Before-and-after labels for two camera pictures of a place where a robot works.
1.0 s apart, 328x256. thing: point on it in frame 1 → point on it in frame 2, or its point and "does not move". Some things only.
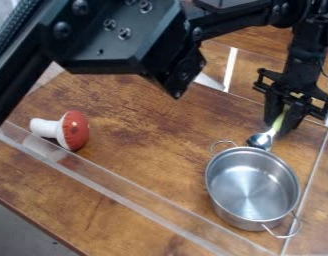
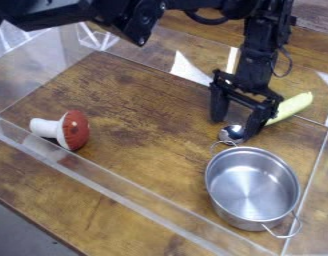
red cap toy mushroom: [71, 129] does not move
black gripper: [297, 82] → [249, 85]
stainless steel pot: [254, 189] does not move
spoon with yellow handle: [261, 140] → [288, 107]
